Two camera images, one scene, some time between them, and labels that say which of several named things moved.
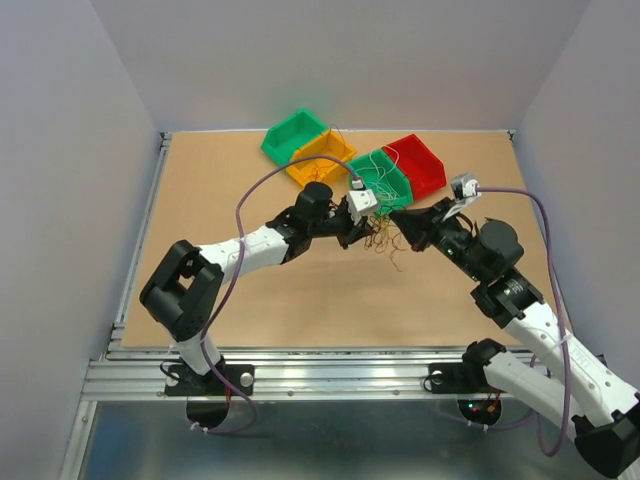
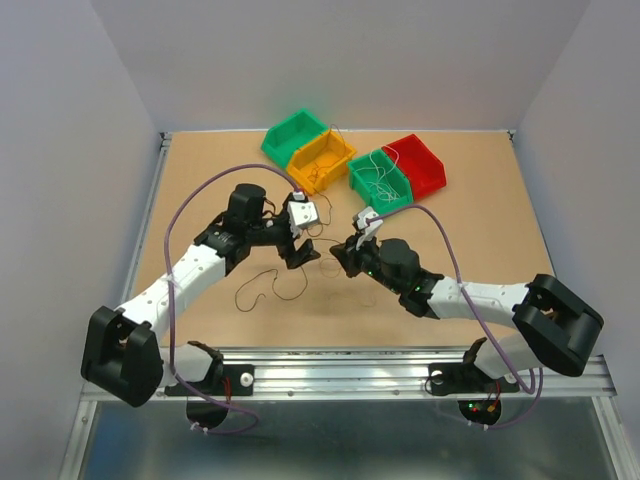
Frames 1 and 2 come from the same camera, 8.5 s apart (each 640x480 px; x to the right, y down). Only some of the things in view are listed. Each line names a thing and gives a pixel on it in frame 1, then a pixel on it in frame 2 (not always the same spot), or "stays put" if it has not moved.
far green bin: [283, 139] stays put
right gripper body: [448, 236] to [366, 258]
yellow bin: [321, 170] stays put
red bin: [424, 169] stays put
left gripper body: [338, 223] to [275, 232]
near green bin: [380, 174] stays put
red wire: [316, 169] stays put
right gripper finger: [412, 228] to [340, 251]
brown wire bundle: [384, 237] to [327, 239]
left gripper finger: [356, 236] to [303, 254]
